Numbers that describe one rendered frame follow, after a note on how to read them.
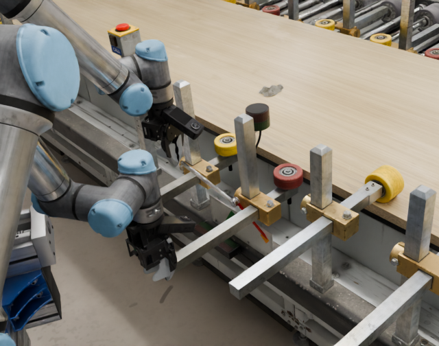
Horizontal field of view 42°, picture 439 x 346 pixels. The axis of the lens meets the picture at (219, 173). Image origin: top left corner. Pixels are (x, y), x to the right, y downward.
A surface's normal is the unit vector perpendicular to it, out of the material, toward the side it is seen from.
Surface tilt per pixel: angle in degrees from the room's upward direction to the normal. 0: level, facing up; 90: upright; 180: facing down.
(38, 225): 0
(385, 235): 90
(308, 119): 0
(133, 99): 90
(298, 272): 0
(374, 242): 90
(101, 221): 90
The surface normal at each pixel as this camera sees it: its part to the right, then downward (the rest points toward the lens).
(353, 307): -0.11, -0.82
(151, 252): 0.65, 0.37
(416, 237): -0.76, 0.43
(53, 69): 0.95, -0.02
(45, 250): 0.27, 0.53
